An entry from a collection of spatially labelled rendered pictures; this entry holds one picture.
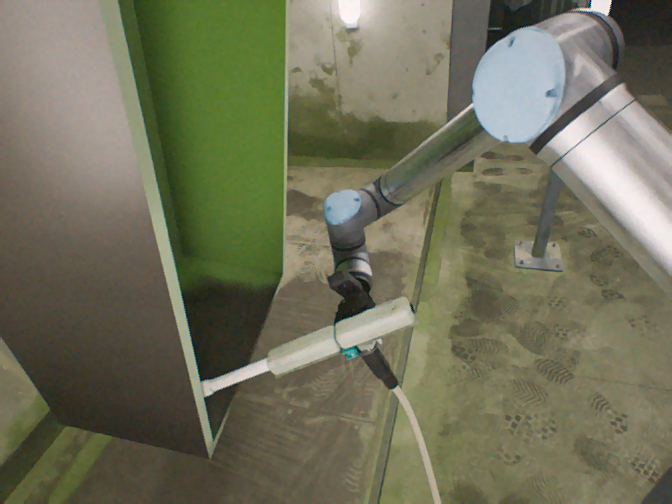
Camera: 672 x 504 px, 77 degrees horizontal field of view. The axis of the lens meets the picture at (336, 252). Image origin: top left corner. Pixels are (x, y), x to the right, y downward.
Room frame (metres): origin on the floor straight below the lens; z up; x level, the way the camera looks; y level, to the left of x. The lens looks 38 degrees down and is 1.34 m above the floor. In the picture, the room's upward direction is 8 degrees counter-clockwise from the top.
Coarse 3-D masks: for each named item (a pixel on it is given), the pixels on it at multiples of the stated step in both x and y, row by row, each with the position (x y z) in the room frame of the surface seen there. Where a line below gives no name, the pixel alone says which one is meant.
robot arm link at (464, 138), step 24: (624, 48) 0.53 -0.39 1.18; (456, 120) 0.73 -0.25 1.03; (432, 144) 0.77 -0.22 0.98; (456, 144) 0.71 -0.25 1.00; (480, 144) 0.68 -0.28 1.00; (408, 168) 0.81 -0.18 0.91; (432, 168) 0.76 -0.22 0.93; (456, 168) 0.74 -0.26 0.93; (384, 192) 0.87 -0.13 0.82; (408, 192) 0.82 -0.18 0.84
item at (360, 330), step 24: (384, 312) 0.54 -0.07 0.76; (408, 312) 0.52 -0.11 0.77; (312, 336) 0.55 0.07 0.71; (336, 336) 0.53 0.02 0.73; (360, 336) 0.52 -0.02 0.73; (384, 336) 0.52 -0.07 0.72; (264, 360) 0.55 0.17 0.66; (288, 360) 0.53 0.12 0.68; (312, 360) 0.52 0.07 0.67; (384, 360) 0.54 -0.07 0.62; (216, 384) 0.54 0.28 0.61; (384, 384) 0.53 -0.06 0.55
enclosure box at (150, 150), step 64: (0, 0) 0.44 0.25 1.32; (64, 0) 0.42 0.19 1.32; (128, 0) 1.07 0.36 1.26; (192, 0) 1.05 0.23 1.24; (256, 0) 1.02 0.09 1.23; (0, 64) 0.45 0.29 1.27; (64, 64) 0.43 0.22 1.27; (128, 64) 0.44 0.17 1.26; (192, 64) 1.07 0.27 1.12; (256, 64) 1.03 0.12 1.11; (0, 128) 0.46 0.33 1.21; (64, 128) 0.44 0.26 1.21; (128, 128) 0.42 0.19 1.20; (192, 128) 1.08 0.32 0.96; (256, 128) 1.04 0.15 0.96; (0, 192) 0.48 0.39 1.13; (64, 192) 0.46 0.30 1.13; (128, 192) 0.43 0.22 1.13; (192, 192) 1.10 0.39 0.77; (256, 192) 1.05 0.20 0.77; (0, 256) 0.50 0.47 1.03; (64, 256) 0.47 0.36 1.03; (128, 256) 0.45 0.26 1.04; (192, 256) 1.13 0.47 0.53; (256, 256) 1.07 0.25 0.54; (0, 320) 0.53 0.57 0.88; (64, 320) 0.50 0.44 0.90; (128, 320) 0.46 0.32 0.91; (192, 320) 0.86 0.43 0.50; (256, 320) 0.86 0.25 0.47; (64, 384) 0.53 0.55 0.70; (128, 384) 0.49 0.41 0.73; (192, 384) 0.45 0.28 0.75; (192, 448) 0.48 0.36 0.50
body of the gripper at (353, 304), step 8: (360, 280) 0.72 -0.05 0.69; (368, 288) 0.72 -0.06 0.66; (344, 296) 0.67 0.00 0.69; (352, 296) 0.67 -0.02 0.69; (360, 296) 0.66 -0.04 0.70; (368, 296) 0.66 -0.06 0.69; (344, 304) 0.65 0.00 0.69; (352, 304) 0.64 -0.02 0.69; (360, 304) 0.63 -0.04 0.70; (344, 312) 0.63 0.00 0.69; (352, 312) 0.62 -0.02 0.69; (360, 312) 0.62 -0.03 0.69
